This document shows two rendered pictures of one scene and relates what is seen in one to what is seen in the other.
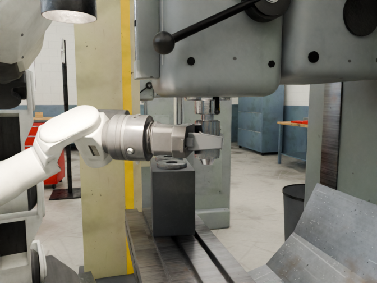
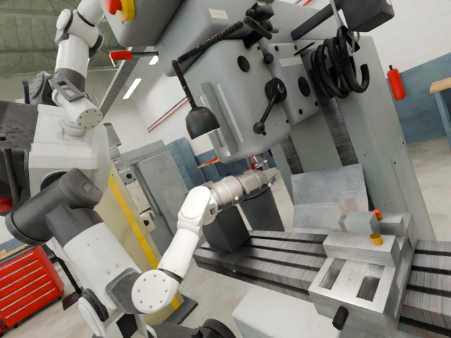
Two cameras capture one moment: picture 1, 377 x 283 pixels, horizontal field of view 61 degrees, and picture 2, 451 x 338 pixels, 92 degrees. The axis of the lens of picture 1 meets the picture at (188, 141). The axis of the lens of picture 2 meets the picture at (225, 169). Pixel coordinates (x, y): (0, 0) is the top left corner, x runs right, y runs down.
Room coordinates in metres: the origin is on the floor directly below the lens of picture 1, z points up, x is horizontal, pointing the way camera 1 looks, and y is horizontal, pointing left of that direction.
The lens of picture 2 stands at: (0.01, 0.36, 1.39)
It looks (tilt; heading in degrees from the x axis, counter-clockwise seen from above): 8 degrees down; 335
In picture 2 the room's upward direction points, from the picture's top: 24 degrees counter-clockwise
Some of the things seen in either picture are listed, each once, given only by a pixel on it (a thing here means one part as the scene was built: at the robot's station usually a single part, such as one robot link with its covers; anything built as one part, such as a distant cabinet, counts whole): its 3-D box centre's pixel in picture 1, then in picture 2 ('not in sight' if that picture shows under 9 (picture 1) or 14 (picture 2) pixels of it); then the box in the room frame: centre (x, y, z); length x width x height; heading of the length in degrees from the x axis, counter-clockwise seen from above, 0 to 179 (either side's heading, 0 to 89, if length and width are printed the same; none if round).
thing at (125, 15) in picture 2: not in sight; (123, 5); (0.53, 0.19, 1.76); 0.06 x 0.02 x 0.06; 15
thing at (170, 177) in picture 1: (170, 191); (220, 222); (0.97, 0.06, 1.03); 0.22 x 0.12 x 0.20; 8
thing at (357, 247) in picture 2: not in sight; (358, 247); (0.35, -0.04, 1.02); 0.15 x 0.06 x 0.04; 13
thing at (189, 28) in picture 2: not in sight; (219, 39); (0.60, -0.08, 1.68); 0.34 x 0.24 x 0.10; 105
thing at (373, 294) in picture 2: not in sight; (366, 252); (0.36, -0.07, 0.98); 0.35 x 0.15 x 0.11; 103
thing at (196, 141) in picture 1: (204, 142); (269, 174); (0.56, -0.03, 1.23); 0.06 x 0.02 x 0.03; 80
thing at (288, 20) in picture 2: not in sight; (289, 43); (0.72, -0.52, 1.66); 0.80 x 0.23 x 0.20; 105
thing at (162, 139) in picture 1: (159, 140); (241, 186); (0.61, 0.06, 1.23); 0.13 x 0.12 x 0.10; 170
